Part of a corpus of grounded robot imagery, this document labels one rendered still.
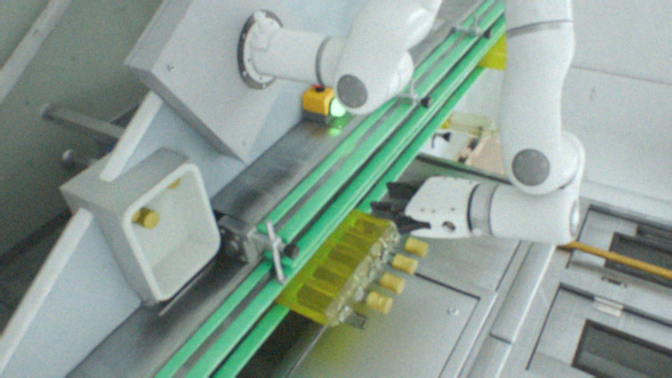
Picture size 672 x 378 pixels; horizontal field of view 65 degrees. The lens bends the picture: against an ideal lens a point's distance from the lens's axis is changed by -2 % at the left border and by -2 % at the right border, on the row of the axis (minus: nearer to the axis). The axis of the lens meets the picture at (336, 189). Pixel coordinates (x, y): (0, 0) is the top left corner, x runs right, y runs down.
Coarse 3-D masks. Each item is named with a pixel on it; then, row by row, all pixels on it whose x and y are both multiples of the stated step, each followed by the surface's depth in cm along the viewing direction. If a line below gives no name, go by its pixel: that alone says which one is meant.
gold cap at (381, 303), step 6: (372, 294) 109; (378, 294) 109; (366, 300) 109; (372, 300) 108; (378, 300) 108; (384, 300) 107; (390, 300) 108; (372, 306) 108; (378, 306) 108; (384, 306) 107; (390, 306) 109; (384, 312) 107
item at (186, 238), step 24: (192, 168) 95; (168, 192) 102; (192, 192) 100; (168, 216) 103; (192, 216) 105; (144, 240) 100; (168, 240) 105; (192, 240) 109; (216, 240) 107; (144, 264) 92; (168, 264) 104; (192, 264) 104; (168, 288) 100
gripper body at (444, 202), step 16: (432, 192) 81; (448, 192) 80; (464, 192) 79; (416, 208) 80; (432, 208) 78; (448, 208) 77; (464, 208) 76; (432, 224) 78; (448, 224) 77; (464, 224) 76
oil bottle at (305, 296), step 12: (300, 276) 113; (288, 288) 110; (300, 288) 110; (312, 288) 110; (324, 288) 110; (276, 300) 114; (288, 300) 111; (300, 300) 108; (312, 300) 108; (324, 300) 107; (336, 300) 107; (300, 312) 111; (312, 312) 109; (324, 312) 106; (336, 312) 106; (324, 324) 109; (336, 324) 107
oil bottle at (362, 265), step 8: (328, 240) 120; (320, 248) 119; (328, 248) 118; (336, 248) 118; (344, 248) 118; (320, 256) 117; (328, 256) 117; (336, 256) 116; (344, 256) 116; (352, 256) 116; (360, 256) 116; (368, 256) 116; (336, 264) 115; (344, 264) 114; (352, 264) 114; (360, 264) 114; (368, 264) 114; (352, 272) 114; (360, 272) 113; (368, 272) 113; (368, 280) 114
